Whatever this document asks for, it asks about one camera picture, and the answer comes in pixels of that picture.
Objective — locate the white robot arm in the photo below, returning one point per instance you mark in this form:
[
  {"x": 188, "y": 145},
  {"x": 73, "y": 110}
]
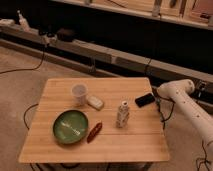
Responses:
[{"x": 179, "y": 91}]

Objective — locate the white eraser block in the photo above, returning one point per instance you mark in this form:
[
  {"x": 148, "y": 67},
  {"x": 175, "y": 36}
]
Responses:
[{"x": 95, "y": 102}]

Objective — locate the translucent plastic cup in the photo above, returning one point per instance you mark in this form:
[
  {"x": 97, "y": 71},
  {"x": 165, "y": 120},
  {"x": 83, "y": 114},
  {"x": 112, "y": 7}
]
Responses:
[{"x": 79, "y": 92}]

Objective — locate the white ceramic bottle figurine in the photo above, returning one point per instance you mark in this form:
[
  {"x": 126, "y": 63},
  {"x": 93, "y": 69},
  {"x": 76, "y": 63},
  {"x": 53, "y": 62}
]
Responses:
[{"x": 122, "y": 114}]

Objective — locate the wooden table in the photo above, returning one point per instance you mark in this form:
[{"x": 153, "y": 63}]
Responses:
[{"x": 140, "y": 140}]

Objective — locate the black smartphone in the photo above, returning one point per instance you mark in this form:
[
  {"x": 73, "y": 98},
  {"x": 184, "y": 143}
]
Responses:
[{"x": 144, "y": 100}]

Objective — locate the red chili pepper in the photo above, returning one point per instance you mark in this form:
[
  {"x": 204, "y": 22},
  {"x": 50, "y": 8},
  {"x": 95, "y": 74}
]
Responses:
[{"x": 94, "y": 132}]

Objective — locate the green round bowl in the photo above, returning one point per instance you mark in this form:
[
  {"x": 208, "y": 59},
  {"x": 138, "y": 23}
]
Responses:
[{"x": 70, "y": 127}]

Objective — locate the dark round object on ledge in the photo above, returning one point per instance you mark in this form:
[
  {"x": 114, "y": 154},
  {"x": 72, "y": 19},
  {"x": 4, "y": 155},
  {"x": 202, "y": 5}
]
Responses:
[{"x": 66, "y": 35}]

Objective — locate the white spray bottle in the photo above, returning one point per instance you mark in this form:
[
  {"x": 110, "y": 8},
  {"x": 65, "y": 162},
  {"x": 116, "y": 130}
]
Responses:
[{"x": 23, "y": 22}]

